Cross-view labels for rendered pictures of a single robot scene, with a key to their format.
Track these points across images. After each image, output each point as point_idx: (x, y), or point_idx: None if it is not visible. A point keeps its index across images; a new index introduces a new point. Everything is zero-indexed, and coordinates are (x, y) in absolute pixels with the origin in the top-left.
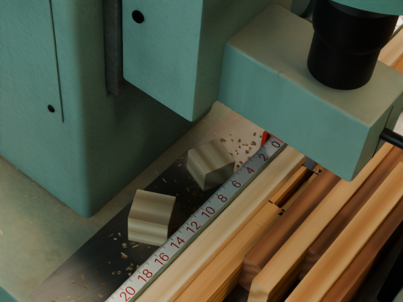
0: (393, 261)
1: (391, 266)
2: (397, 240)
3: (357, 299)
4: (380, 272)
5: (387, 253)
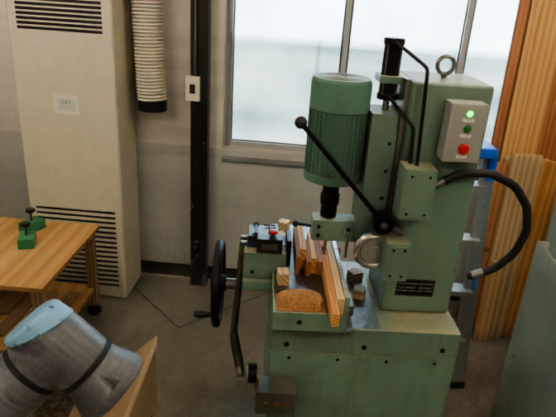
0: (291, 261)
1: (290, 261)
2: (294, 265)
3: (292, 254)
4: (292, 259)
5: (294, 260)
